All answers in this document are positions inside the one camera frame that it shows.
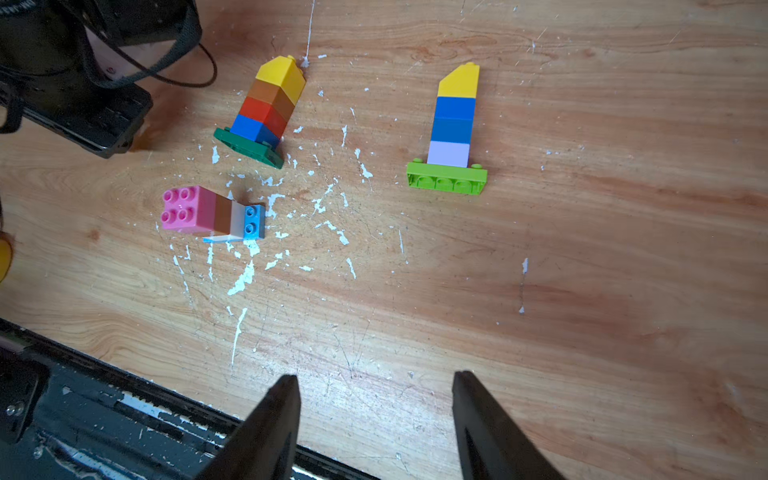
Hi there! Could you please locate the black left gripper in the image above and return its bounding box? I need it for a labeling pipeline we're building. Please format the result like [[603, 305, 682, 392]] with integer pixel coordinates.
[[1, 81, 153, 158]]

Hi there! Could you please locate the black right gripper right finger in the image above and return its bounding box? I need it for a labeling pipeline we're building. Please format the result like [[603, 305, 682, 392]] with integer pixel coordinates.
[[452, 371, 564, 480]]

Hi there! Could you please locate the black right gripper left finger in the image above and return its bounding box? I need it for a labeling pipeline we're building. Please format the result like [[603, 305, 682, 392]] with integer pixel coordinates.
[[197, 375, 301, 480]]

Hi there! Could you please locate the pink lego brick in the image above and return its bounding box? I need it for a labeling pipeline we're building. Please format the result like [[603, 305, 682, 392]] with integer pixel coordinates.
[[161, 186, 217, 234]]

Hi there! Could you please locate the dark blue lego brick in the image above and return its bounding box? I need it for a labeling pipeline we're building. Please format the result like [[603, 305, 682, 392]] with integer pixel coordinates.
[[230, 115, 280, 149]]

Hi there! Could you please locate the brown lego brick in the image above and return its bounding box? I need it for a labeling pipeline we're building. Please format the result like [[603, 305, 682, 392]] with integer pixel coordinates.
[[247, 79, 295, 121], [214, 195, 232, 236]]

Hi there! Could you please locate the red lego brick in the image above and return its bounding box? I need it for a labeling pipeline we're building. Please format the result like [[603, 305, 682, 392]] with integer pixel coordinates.
[[238, 97, 287, 138]]

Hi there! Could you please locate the white lego brick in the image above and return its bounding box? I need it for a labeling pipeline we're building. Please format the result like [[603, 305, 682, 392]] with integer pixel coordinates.
[[203, 200, 245, 243]]

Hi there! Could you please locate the dark green lego plate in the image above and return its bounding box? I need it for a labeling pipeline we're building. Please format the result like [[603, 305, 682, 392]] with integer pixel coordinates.
[[214, 128, 284, 169]]

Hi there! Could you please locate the yellow lego brick front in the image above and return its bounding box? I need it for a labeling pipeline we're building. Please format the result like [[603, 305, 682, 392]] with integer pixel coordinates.
[[256, 55, 306, 105]]

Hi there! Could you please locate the light blue lego plate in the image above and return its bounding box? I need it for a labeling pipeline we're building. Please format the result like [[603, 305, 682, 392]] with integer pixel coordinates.
[[243, 204, 265, 241]]

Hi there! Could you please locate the lime green lego brick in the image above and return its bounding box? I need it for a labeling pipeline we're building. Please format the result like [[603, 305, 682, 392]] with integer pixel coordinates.
[[406, 158, 488, 195]]

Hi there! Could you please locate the lilac lego brick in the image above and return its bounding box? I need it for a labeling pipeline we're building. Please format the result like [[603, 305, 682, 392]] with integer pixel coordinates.
[[427, 141, 470, 168]]

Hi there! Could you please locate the yellow lego brick small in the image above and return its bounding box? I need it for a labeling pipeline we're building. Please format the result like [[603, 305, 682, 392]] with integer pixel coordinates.
[[438, 62, 480, 99]]

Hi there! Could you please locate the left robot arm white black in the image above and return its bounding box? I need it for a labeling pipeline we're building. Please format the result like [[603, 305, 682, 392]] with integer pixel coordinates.
[[1, 1, 202, 158]]

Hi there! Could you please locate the yellow tape measure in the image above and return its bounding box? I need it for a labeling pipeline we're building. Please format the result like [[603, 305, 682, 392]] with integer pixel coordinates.
[[0, 234, 13, 281]]

